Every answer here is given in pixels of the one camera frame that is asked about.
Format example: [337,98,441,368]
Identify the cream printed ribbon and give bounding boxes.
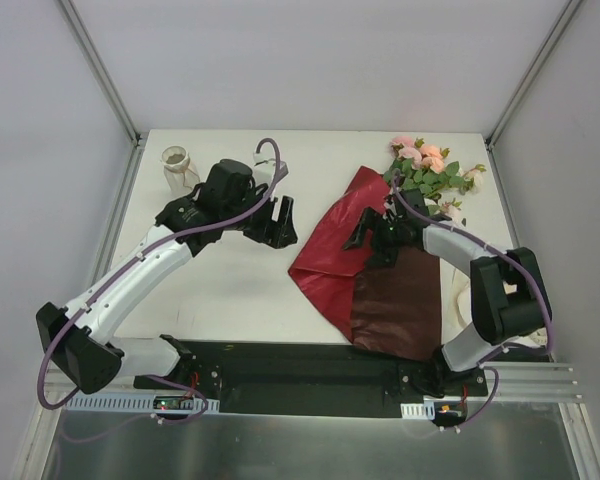
[442,268,548,348]

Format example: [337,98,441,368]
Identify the pink flower bouquet green leaves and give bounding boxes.
[383,135,487,225]

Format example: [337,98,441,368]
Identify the left white cable duct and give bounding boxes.
[65,393,220,415]

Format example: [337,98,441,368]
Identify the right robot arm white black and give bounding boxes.
[343,189,552,398]

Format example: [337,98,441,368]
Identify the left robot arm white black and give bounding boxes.
[36,159,297,394]

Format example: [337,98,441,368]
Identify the beige ceramic vase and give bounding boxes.
[161,146,201,198]

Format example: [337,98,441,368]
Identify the right side aluminium rail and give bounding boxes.
[484,140,555,358]

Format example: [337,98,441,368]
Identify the white cable duct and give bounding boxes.
[400,399,436,421]
[65,393,220,415]

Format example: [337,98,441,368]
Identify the right aluminium frame post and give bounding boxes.
[485,0,586,151]

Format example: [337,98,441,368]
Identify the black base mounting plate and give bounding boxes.
[132,337,546,419]

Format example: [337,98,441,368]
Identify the dark red wrapping paper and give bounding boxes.
[288,166,442,361]

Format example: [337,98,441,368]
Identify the right white cable duct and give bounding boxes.
[400,399,436,421]

